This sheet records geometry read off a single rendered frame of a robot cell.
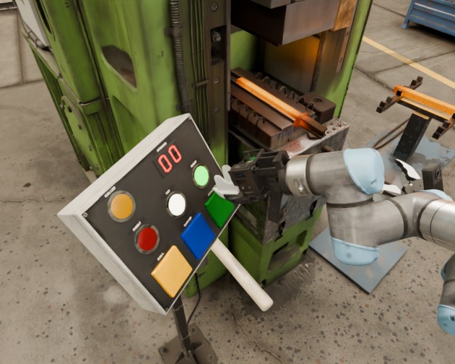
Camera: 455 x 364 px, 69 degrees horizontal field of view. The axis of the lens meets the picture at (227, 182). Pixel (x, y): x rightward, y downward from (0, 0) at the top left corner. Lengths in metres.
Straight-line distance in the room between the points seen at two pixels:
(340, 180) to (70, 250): 1.79
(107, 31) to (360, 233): 0.98
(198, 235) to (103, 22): 0.77
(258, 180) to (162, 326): 1.24
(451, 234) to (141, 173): 0.53
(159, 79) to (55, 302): 1.40
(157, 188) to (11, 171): 2.21
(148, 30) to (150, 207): 0.41
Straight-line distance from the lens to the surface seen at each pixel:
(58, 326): 1.92
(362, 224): 0.58
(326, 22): 1.03
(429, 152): 1.67
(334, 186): 0.57
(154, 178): 0.68
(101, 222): 0.61
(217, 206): 0.79
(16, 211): 2.50
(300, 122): 1.12
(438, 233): 0.60
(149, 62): 0.88
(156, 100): 0.92
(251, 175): 0.63
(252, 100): 1.22
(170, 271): 0.70
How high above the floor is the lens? 1.62
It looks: 45 degrees down
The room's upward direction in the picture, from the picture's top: straight up
